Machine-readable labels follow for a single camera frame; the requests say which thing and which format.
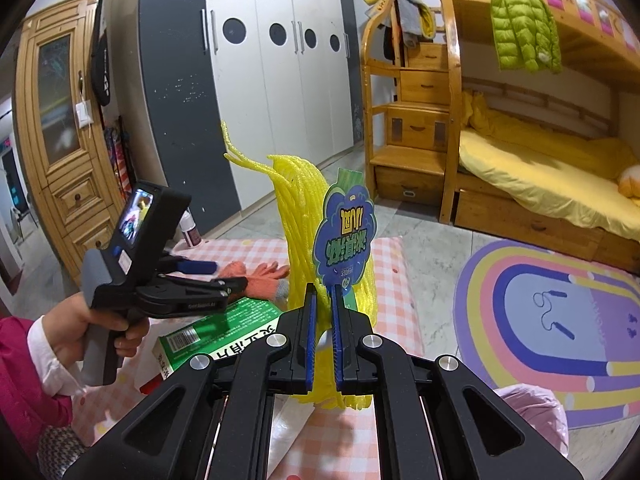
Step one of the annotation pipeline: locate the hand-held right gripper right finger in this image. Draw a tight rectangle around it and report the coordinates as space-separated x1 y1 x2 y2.
331 285 583 480

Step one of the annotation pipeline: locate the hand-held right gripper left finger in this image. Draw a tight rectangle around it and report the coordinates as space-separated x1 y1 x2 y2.
65 284 318 480

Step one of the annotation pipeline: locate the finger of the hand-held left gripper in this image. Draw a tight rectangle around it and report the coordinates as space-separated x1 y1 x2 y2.
160 255 219 277
150 277 249 306

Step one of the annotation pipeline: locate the orange knit glove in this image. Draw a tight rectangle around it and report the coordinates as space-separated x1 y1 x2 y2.
217 261 292 307

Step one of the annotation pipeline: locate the yellow foam net blue label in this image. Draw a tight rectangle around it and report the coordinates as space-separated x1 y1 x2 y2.
220 120 382 411

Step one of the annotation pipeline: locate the trash bin with pink bag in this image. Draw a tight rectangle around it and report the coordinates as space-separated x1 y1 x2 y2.
492 382 571 461

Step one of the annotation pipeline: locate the person's left forearm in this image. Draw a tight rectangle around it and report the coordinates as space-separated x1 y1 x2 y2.
0 315 87 466

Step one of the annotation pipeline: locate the person's left hand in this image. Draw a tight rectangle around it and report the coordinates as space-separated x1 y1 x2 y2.
27 292 152 376

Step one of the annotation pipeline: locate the pink spray bottle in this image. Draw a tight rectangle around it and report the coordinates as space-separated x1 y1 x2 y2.
177 208 202 250

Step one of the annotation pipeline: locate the green medicine box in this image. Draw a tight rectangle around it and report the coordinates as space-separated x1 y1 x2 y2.
157 297 286 381

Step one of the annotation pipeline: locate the wooden glass-door cabinet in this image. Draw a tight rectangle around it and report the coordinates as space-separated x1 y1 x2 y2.
12 0 132 286

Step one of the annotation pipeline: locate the pink checked mat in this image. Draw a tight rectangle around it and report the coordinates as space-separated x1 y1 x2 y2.
70 235 426 480

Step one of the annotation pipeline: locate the black hanging bag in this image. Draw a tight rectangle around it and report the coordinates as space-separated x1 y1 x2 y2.
90 0 112 108

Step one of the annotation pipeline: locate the white and grey wardrobe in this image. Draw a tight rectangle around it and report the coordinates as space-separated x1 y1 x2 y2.
137 0 371 221

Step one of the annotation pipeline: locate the rainbow rug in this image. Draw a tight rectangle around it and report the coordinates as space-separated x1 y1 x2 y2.
452 239 640 431

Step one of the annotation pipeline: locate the wooden bunk bed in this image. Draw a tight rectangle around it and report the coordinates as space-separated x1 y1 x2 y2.
432 0 640 277

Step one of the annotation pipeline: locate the grey knit cloth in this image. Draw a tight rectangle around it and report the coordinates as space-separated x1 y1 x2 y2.
36 425 92 480

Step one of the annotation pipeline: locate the wooden stair drawer unit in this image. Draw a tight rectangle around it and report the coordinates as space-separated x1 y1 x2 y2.
360 10 460 207

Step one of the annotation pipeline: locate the yellow bedding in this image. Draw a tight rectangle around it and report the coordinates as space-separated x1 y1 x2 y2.
459 90 640 242

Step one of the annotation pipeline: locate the grey garment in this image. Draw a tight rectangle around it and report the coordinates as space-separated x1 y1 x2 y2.
395 0 432 49

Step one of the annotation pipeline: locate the orange and white plush toy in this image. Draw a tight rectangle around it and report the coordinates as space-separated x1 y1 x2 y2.
617 160 640 197

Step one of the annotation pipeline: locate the green puffer jacket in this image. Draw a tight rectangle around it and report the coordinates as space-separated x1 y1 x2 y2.
490 0 564 75

